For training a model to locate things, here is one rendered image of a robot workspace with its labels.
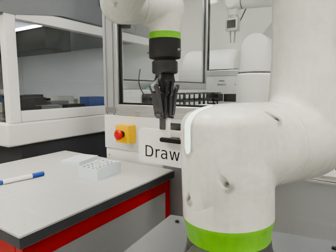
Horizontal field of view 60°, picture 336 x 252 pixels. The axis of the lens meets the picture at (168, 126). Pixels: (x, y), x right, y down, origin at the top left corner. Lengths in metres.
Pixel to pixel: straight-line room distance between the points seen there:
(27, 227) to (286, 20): 0.64
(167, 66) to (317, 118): 0.47
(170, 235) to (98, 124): 1.21
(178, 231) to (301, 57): 0.38
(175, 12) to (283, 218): 0.68
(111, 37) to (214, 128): 0.95
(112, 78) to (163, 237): 0.80
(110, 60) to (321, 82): 0.93
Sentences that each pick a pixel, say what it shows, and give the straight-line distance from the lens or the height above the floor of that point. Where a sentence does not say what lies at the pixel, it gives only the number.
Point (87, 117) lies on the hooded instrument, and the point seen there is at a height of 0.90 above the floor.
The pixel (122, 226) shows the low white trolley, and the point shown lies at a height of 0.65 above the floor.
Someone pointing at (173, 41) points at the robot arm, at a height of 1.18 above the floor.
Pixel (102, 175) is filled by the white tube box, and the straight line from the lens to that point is 0.99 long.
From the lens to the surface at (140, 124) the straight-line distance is 1.16.
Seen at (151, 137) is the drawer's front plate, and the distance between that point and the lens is 0.92.
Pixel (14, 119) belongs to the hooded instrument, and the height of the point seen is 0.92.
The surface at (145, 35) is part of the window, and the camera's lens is 1.17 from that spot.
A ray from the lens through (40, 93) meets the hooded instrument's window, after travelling 1.52.
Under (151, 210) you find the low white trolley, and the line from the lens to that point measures 1.02.
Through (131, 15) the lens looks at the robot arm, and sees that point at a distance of 0.80.
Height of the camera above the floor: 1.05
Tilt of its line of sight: 7 degrees down
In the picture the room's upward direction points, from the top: straight up
